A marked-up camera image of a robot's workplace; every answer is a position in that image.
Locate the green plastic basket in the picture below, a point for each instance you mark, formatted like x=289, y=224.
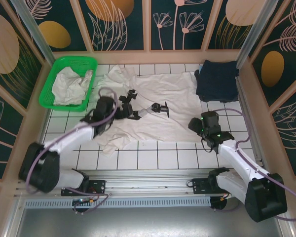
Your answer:
x=71, y=61

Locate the crumpled cream t-shirt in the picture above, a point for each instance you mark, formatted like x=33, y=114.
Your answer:
x=66, y=89

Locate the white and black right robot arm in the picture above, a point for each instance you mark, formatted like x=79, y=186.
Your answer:
x=236, y=158

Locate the stack of folded navy t-shirts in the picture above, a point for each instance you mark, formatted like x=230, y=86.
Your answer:
x=217, y=81

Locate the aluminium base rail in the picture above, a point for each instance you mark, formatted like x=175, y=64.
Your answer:
x=150, y=180

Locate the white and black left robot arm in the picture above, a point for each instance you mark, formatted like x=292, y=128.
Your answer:
x=71, y=135

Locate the aluminium frame post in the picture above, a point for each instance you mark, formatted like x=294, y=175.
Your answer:
x=254, y=32
x=34, y=34

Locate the white t-shirt with black print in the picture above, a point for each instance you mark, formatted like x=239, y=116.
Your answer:
x=162, y=86

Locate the crumpled bright white t-shirt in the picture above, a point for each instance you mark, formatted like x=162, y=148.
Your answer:
x=88, y=77

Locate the light blue folded cloth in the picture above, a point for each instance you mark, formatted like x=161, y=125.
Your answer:
x=200, y=67

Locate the aluminium side rail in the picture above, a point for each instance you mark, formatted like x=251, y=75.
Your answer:
x=257, y=153

